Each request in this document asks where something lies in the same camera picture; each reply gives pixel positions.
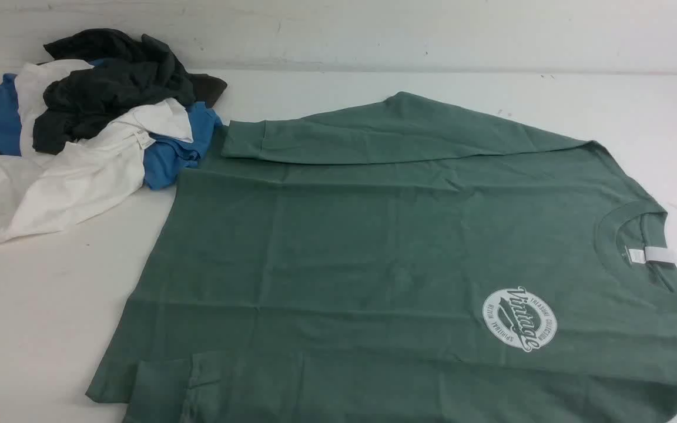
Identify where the green long-sleeved shirt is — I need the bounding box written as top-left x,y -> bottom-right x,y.
86,93 -> 677,422

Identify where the dark grey shirt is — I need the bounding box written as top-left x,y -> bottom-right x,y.
31,28 -> 196,155

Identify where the white shirt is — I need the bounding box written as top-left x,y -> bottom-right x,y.
0,60 -> 193,244

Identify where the blue shirt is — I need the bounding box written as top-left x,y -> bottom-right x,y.
0,74 -> 227,190

